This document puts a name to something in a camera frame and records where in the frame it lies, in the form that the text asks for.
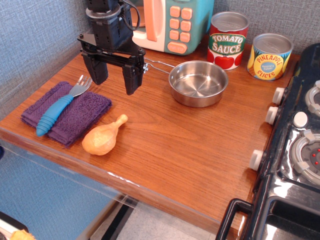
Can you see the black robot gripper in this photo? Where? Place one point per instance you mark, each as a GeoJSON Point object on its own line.
{"type": "Point", "coordinates": [112, 43]}

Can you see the blue handled metal fork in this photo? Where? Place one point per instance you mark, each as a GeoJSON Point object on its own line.
{"type": "Point", "coordinates": [51, 115]}

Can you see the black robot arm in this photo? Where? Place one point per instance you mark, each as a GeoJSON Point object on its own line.
{"type": "Point", "coordinates": [111, 43]}

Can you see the purple folded towel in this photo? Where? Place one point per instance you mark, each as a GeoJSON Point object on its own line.
{"type": "Point", "coordinates": [75, 120]}

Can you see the orange toy chicken drumstick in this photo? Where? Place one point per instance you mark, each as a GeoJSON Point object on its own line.
{"type": "Point", "coordinates": [102, 139]}

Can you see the teal toy microwave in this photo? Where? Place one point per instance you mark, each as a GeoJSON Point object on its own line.
{"type": "Point", "coordinates": [171, 26]}

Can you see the small steel pan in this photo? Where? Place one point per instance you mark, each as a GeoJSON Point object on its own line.
{"type": "Point", "coordinates": [195, 83]}

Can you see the tomato sauce can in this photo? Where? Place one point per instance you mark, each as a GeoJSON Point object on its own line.
{"type": "Point", "coordinates": [227, 38]}

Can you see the pineapple slices can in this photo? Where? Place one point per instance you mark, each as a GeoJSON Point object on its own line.
{"type": "Point", "coordinates": [269, 56]}

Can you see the orange plush toy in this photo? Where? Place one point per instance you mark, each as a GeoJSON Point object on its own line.
{"type": "Point", "coordinates": [22, 235]}

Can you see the black toy stove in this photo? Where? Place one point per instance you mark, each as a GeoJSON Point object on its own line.
{"type": "Point", "coordinates": [286, 193]}

